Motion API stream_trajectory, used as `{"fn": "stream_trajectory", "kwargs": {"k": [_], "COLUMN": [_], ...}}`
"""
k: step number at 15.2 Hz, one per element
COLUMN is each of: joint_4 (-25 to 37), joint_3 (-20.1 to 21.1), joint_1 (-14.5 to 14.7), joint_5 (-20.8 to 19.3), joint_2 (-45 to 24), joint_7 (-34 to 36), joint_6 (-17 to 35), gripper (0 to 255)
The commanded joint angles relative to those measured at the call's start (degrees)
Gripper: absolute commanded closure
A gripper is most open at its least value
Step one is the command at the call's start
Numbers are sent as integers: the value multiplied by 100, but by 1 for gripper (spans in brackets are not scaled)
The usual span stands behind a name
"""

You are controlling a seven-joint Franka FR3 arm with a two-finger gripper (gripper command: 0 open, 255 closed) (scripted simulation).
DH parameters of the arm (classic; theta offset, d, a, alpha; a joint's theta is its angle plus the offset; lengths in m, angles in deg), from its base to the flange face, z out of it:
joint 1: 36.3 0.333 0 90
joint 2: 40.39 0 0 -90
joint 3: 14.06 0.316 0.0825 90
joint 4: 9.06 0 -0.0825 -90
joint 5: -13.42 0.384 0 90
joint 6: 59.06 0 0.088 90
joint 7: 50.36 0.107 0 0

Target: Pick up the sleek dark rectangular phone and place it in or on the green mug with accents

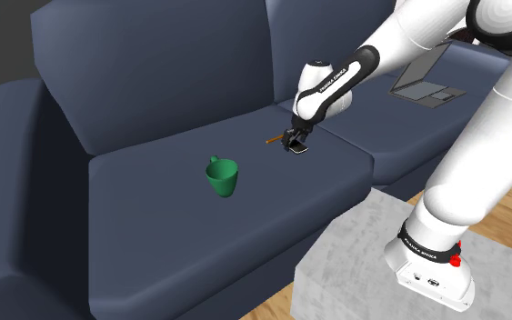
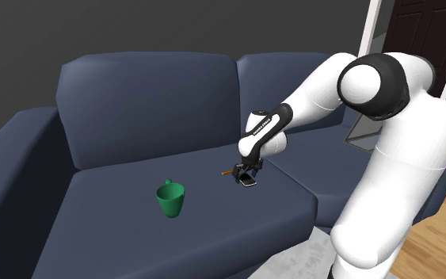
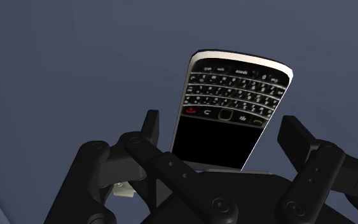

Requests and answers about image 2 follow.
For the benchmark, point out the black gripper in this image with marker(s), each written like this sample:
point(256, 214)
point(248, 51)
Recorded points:
point(248, 167)

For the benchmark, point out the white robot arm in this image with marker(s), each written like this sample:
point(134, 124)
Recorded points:
point(408, 147)

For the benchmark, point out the black phone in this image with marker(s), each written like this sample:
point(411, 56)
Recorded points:
point(248, 181)

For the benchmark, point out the orange pencil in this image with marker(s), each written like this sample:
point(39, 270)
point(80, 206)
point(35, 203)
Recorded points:
point(227, 172)

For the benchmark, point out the green cup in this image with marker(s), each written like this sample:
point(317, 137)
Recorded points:
point(171, 199)

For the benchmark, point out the grey rug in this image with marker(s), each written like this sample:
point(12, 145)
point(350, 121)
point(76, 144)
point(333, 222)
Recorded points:
point(300, 259)

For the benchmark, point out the dark blue sofa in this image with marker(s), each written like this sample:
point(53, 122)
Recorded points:
point(130, 116)

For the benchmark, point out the dark brown door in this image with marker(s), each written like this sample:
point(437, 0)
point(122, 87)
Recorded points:
point(431, 27)

